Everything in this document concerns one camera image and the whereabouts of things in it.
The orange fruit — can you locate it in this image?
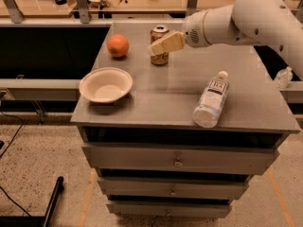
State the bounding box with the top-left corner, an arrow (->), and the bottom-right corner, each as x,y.
107,34 -> 129,58

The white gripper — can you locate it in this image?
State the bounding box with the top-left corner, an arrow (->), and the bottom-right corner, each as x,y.
147,10 -> 210,54

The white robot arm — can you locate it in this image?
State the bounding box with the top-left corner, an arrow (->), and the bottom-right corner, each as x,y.
148,0 -> 303,76

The white paper bowl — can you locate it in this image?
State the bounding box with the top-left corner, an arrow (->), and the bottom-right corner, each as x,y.
79,67 -> 133,104

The crumpled plastic bag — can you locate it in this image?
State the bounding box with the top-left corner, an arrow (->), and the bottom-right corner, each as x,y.
274,66 -> 293,89

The grey drawer cabinet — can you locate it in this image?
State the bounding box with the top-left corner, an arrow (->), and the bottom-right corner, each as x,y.
72,22 -> 300,218

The clear plastic water bottle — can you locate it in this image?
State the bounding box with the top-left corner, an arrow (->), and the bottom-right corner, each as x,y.
192,71 -> 229,129

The grey railing post left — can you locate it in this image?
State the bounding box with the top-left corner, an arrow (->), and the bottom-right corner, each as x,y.
3,0 -> 24,24

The black floor cable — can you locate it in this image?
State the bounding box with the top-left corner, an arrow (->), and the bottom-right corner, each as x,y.
0,111 -> 32,218

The black metal stand leg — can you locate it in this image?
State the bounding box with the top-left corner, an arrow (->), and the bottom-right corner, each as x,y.
0,176 -> 64,227

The orange soda can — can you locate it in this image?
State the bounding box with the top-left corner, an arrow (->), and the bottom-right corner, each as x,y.
150,25 -> 169,66

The grey railing post middle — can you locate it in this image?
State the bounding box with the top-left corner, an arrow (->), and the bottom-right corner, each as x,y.
76,0 -> 91,24

